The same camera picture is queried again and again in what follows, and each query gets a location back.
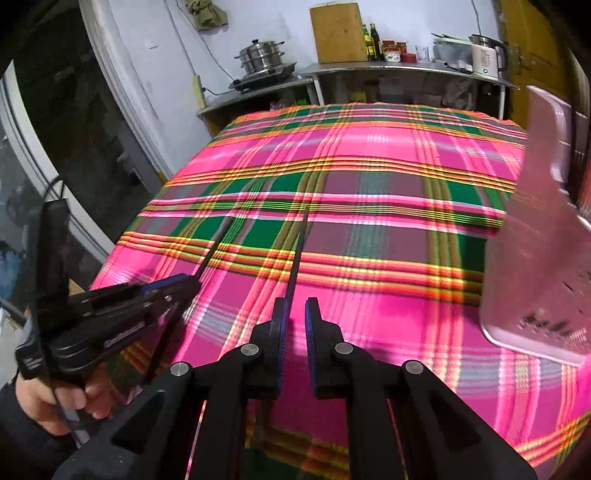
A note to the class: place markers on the red lidded bowl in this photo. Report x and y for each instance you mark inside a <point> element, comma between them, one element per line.
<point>408,57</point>

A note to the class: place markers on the white electric kettle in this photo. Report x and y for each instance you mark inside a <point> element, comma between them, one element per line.
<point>485,57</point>

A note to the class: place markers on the green hanging cloth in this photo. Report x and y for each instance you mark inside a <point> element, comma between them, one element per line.
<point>205,14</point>

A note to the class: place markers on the gas stove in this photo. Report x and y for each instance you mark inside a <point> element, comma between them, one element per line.
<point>263,76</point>

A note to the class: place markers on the pink green plaid cloth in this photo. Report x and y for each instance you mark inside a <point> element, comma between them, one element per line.
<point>369,194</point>

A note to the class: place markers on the dark oil bottle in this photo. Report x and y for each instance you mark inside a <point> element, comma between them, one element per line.
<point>375,43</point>
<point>366,44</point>

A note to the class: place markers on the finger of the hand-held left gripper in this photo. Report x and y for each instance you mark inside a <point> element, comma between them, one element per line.
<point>152,287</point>
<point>157,308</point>

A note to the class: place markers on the clear plastic storage box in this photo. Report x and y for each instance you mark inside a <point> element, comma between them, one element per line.
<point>450,53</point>

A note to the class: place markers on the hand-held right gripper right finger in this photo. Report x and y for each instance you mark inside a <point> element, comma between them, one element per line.
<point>311,337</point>

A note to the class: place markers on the metal kitchen counter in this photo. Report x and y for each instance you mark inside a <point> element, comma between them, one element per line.
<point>397,68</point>

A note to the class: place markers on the red lidded jar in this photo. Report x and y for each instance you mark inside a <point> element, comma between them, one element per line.
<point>400,47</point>
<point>388,51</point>

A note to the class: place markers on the clear drinking glass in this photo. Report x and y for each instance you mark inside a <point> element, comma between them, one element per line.
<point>422,54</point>

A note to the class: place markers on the person's left hand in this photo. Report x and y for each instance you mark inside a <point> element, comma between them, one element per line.
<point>51,406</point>

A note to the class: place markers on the white arched door frame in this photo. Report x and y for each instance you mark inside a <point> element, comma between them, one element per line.
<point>124,106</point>

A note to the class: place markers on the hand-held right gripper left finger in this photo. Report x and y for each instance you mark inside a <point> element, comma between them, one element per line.
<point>278,337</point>

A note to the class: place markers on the yellow wooden door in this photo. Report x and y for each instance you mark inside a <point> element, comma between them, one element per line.
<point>535,46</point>

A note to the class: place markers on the wooden cutting board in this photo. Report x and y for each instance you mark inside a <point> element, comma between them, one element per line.
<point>335,34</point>

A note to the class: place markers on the pink plastic chopstick holder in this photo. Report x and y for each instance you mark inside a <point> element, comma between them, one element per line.
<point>540,240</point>

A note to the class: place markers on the steel steamer pot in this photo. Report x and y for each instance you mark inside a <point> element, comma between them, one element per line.
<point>261,57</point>

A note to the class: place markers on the person's left forearm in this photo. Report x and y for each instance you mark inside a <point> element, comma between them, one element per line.
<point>23,443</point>

